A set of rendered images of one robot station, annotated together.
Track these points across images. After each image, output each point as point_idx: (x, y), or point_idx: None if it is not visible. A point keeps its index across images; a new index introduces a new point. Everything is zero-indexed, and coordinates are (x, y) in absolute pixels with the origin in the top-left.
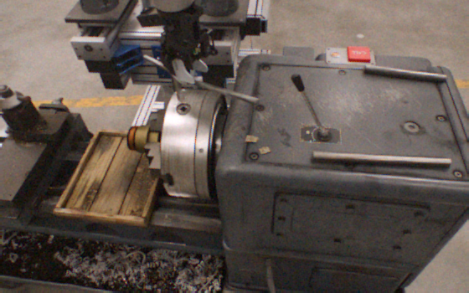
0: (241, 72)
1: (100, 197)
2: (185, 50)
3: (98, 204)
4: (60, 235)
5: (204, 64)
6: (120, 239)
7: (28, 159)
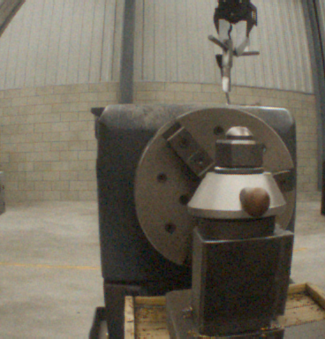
0: (140, 109)
1: (298, 321)
2: (255, 9)
3: (312, 318)
4: None
5: (231, 36)
6: None
7: (320, 330)
